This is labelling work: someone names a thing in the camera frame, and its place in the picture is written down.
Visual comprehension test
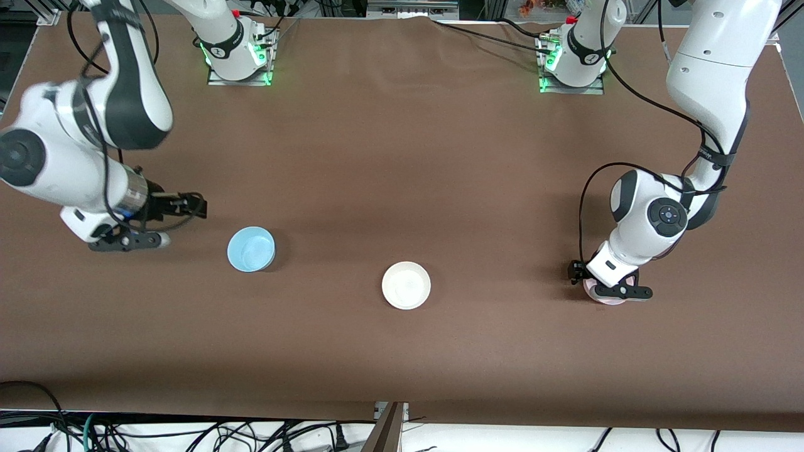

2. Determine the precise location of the aluminium frame rail with bracket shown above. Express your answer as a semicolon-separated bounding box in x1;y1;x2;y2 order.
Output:
769;0;804;46

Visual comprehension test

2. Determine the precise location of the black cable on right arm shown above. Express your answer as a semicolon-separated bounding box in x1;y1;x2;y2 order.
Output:
66;0;202;234

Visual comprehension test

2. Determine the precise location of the teal cable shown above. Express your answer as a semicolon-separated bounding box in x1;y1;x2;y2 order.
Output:
82;412;101;452

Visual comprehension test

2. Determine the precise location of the light blue bowl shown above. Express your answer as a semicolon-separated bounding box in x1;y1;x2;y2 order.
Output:
227;226;276;273

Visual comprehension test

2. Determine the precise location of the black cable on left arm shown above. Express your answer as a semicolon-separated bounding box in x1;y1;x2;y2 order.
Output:
578;0;729;267

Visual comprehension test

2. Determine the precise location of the black looped cable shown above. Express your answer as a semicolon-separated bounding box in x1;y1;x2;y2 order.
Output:
0;380;67;452

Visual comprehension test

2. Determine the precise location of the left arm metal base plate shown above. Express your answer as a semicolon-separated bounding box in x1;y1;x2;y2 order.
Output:
539;35;605;95

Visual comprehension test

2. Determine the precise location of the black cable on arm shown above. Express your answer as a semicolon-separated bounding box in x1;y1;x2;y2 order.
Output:
578;0;729;267
66;0;202;234

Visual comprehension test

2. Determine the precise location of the metal frame post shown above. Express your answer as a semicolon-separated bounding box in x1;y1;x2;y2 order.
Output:
363;402;410;452

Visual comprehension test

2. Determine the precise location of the brown table cover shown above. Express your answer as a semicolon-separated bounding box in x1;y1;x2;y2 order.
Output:
0;13;804;434

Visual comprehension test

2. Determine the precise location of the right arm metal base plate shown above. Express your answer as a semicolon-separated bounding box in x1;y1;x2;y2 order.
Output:
207;28;277;87

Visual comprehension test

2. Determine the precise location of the pale pink bowl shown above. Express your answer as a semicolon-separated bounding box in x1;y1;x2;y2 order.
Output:
583;276;631;306

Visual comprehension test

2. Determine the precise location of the white bowl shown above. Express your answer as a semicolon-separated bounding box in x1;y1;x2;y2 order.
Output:
382;261;432;310

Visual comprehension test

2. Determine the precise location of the grey equipment box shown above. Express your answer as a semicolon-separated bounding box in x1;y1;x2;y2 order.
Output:
367;0;459;19

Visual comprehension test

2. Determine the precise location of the black cable across table cover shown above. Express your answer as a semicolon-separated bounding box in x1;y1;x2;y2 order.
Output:
433;19;553;54

